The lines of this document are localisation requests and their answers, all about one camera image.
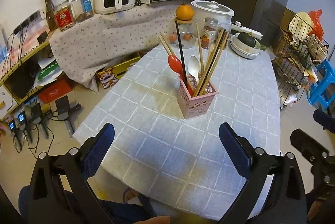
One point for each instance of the dark green squash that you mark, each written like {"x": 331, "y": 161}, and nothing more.
{"x": 247, "y": 39}

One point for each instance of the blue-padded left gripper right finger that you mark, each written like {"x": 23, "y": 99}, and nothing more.
{"x": 239, "y": 149}

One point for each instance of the handheld gripper on floor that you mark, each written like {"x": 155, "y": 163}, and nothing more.
{"x": 64, "y": 112}

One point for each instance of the yellow cardboard box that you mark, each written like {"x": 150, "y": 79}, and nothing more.
{"x": 109, "y": 76}

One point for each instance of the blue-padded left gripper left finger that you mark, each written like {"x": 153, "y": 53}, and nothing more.
{"x": 94, "y": 150}

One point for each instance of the stacked white bowls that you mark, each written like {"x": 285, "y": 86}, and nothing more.
{"x": 245, "y": 50}

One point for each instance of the floral cloth on cabinet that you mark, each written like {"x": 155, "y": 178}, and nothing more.
{"x": 90, "y": 45}

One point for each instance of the grey checked tablecloth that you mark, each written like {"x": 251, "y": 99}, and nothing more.
{"x": 177, "y": 161}

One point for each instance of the blue-label clear jar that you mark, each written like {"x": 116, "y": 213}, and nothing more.
{"x": 83, "y": 9}

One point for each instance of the pink perforated utensil holder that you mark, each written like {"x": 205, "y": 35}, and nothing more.
{"x": 194, "y": 106}

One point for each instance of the wooden shelf unit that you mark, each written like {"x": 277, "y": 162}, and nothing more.
{"x": 19, "y": 78}

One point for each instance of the red box on floor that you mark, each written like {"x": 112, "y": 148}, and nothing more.
{"x": 56, "y": 90}

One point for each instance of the red spice jar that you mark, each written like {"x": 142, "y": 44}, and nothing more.
{"x": 209, "y": 32}

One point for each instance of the large orange fruit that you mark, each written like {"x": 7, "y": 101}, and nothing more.
{"x": 184, "y": 12}

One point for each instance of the blue plastic stool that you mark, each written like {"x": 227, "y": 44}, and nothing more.
{"x": 317, "y": 95}

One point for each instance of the white electric cooking pot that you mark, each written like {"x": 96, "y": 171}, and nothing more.
{"x": 223, "y": 14}

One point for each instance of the wire dish rack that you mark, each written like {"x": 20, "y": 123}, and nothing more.
{"x": 298, "y": 51}

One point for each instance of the glass jar with cork lid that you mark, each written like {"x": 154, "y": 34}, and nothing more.
{"x": 183, "y": 29}

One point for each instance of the black chopstick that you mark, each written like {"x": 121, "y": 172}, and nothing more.
{"x": 213, "y": 61}
{"x": 181, "y": 53}

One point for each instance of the red-label food jar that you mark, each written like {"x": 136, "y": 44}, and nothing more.
{"x": 64, "y": 16}

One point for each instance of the long wooden chopstick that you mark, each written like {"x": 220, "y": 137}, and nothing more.
{"x": 200, "y": 49}

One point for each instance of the red plastic spoon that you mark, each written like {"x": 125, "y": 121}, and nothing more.
{"x": 176, "y": 65}

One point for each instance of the white plastic spoon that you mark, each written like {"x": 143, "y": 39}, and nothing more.
{"x": 193, "y": 68}

